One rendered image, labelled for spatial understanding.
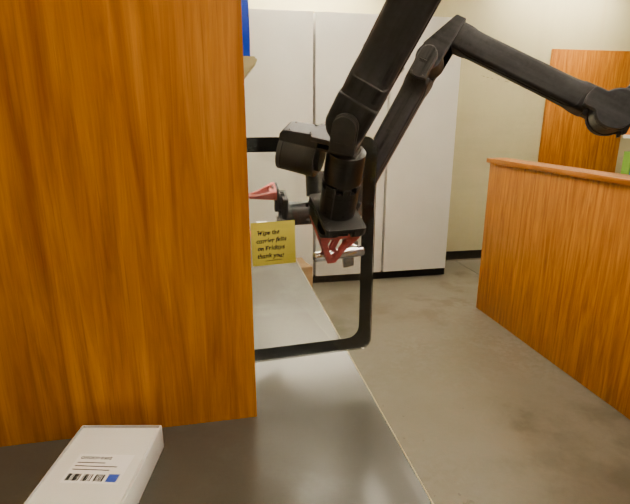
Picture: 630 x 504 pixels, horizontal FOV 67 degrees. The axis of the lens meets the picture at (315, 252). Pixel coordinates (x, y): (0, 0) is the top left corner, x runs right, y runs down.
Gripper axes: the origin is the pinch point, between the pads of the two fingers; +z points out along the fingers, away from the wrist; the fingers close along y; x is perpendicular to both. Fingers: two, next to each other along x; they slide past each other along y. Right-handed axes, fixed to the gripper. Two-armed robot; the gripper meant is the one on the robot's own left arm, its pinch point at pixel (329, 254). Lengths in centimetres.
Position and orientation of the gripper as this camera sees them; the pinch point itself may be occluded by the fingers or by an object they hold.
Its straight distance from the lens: 80.7
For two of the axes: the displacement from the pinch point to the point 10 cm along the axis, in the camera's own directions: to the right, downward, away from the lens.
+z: -1.0, 7.7, 6.3
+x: 9.6, -0.9, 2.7
